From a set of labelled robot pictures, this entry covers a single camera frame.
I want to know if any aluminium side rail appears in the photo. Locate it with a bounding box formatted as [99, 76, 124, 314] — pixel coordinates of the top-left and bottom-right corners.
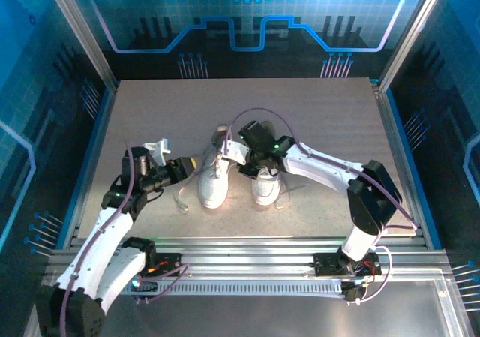
[369, 78, 431, 240]

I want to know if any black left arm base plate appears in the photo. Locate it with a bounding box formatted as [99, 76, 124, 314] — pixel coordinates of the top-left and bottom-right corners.
[148, 252, 184, 278]

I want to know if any grey metal panel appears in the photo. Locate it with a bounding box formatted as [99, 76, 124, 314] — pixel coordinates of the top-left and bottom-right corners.
[24, 272, 473, 337]

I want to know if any aluminium frame post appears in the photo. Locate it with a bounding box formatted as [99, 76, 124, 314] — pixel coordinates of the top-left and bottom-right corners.
[40, 0, 120, 90]
[377, 0, 451, 92]

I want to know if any slotted grey cable duct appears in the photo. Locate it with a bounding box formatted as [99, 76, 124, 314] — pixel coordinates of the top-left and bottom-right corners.
[58, 279, 344, 297]

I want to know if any aluminium rail frame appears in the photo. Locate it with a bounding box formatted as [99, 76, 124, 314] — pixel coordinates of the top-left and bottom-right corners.
[46, 235, 457, 278]

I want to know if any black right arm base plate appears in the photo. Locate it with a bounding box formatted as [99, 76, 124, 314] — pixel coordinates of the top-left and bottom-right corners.
[313, 252, 383, 277]

